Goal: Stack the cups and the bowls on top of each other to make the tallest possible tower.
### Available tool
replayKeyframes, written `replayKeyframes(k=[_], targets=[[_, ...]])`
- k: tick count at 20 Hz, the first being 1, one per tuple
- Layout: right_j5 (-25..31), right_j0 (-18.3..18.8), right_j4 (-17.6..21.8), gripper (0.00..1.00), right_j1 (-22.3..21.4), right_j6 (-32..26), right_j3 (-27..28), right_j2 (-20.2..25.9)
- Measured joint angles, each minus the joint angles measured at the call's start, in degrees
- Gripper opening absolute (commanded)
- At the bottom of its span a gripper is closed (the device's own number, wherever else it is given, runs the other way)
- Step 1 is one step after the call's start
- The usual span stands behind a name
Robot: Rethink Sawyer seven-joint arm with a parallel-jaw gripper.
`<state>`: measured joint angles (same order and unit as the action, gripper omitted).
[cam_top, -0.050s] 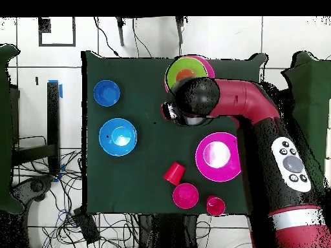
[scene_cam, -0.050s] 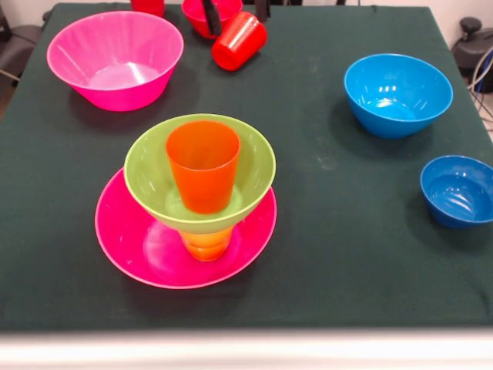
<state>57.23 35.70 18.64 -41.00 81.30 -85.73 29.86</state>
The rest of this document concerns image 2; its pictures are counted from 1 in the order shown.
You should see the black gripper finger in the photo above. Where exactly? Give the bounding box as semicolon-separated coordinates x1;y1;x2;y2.
255;0;272;22
201;0;223;36

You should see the red cup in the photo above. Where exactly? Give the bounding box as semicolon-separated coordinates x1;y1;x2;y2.
130;0;166;18
210;10;269;72

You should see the large pink bowl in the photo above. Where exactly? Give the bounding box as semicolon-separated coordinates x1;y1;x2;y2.
94;167;278;291
46;10;185;113

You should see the orange cup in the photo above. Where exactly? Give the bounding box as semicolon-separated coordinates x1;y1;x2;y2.
165;120;242;215

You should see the green bowl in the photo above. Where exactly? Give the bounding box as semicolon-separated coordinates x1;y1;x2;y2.
123;113;277;235

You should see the yellow cup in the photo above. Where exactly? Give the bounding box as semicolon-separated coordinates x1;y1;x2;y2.
179;226;235;262

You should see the small pink bowl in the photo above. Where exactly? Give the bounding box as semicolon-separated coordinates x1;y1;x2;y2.
181;0;244;40

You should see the light blue bowl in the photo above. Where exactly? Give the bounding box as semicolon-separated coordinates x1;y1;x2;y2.
344;52;454;140

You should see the small dark blue bowl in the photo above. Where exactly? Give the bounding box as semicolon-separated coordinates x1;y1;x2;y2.
420;155;493;230

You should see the dark green table cloth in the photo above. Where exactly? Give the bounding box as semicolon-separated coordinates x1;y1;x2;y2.
0;2;493;332

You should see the bundle of cables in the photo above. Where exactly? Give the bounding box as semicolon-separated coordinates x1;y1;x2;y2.
467;45;493;134

